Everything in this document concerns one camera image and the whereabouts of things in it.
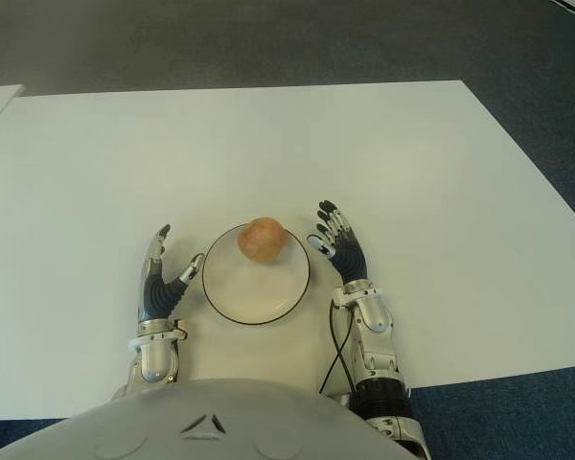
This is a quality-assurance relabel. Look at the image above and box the grey robot torso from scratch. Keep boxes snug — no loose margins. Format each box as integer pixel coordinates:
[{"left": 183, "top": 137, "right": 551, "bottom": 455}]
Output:
[{"left": 0, "top": 378, "right": 413, "bottom": 460}]

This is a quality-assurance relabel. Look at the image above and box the red-brown apple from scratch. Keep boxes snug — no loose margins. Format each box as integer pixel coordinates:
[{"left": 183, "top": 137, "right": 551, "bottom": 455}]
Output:
[{"left": 237, "top": 217, "right": 288, "bottom": 264}]

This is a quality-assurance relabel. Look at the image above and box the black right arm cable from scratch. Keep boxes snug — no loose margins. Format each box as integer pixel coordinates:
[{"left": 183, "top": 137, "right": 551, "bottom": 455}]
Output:
[{"left": 318, "top": 301, "right": 358, "bottom": 395}]

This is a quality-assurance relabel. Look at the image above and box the white plate with black rim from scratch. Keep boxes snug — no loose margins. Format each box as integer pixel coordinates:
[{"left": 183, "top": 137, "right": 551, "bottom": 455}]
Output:
[{"left": 201, "top": 222, "right": 311, "bottom": 327}]

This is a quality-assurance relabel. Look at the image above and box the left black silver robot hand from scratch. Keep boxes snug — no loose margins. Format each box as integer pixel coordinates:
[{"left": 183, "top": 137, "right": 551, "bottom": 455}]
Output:
[{"left": 137, "top": 223, "right": 205, "bottom": 323}]

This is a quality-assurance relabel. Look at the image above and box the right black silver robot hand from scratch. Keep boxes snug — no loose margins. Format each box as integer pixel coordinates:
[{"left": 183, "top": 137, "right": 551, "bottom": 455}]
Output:
[{"left": 306, "top": 199, "right": 369, "bottom": 285}]

